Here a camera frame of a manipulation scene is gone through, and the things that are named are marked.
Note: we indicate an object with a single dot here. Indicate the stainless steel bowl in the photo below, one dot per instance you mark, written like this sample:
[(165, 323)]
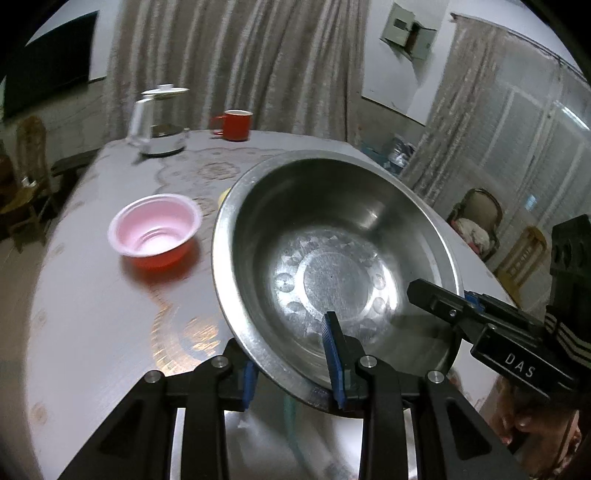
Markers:
[(332, 249)]

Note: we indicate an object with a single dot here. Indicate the yellow wooden chair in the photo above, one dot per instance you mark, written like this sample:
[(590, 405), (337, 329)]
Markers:
[(521, 258)]

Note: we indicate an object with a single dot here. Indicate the sheer window curtain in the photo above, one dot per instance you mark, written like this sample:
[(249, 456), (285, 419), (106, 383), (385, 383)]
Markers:
[(508, 138)]

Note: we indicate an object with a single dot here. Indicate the grey wall electrical box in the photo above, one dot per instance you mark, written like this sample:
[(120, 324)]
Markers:
[(408, 30)]

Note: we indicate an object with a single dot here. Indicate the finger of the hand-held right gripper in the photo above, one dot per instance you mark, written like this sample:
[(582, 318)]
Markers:
[(438, 300), (503, 314)]

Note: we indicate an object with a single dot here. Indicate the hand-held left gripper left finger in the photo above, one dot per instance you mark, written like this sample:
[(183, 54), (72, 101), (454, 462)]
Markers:
[(249, 383)]

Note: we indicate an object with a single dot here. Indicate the red plastic bowl pink inside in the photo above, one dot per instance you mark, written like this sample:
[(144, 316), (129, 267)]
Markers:
[(152, 235)]

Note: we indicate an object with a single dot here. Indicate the dark wooden bench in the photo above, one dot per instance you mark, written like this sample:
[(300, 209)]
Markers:
[(74, 164)]

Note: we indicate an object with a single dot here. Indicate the beige velvet curtain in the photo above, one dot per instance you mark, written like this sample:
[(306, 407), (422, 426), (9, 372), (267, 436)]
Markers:
[(240, 60)]

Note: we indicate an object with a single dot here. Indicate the person's right hand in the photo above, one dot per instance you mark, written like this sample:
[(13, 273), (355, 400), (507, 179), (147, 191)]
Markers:
[(531, 424)]

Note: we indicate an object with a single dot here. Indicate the red mug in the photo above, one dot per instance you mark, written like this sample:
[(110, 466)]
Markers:
[(235, 125)]

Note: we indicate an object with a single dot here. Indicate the white electric glass kettle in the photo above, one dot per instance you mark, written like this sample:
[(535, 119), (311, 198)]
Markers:
[(157, 124)]

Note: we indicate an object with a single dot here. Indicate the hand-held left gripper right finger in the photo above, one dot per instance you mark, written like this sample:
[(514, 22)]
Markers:
[(333, 355)]

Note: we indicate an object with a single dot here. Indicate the round-back cushioned chair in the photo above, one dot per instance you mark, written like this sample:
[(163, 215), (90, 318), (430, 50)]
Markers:
[(475, 226)]

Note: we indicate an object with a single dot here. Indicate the yellow bowl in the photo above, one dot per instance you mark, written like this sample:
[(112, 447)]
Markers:
[(224, 197)]

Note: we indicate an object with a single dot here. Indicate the plastic water bottles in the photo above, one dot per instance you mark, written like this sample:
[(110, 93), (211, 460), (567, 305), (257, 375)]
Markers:
[(399, 154)]

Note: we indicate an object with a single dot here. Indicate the black wall television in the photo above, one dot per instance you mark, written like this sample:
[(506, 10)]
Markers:
[(46, 64)]

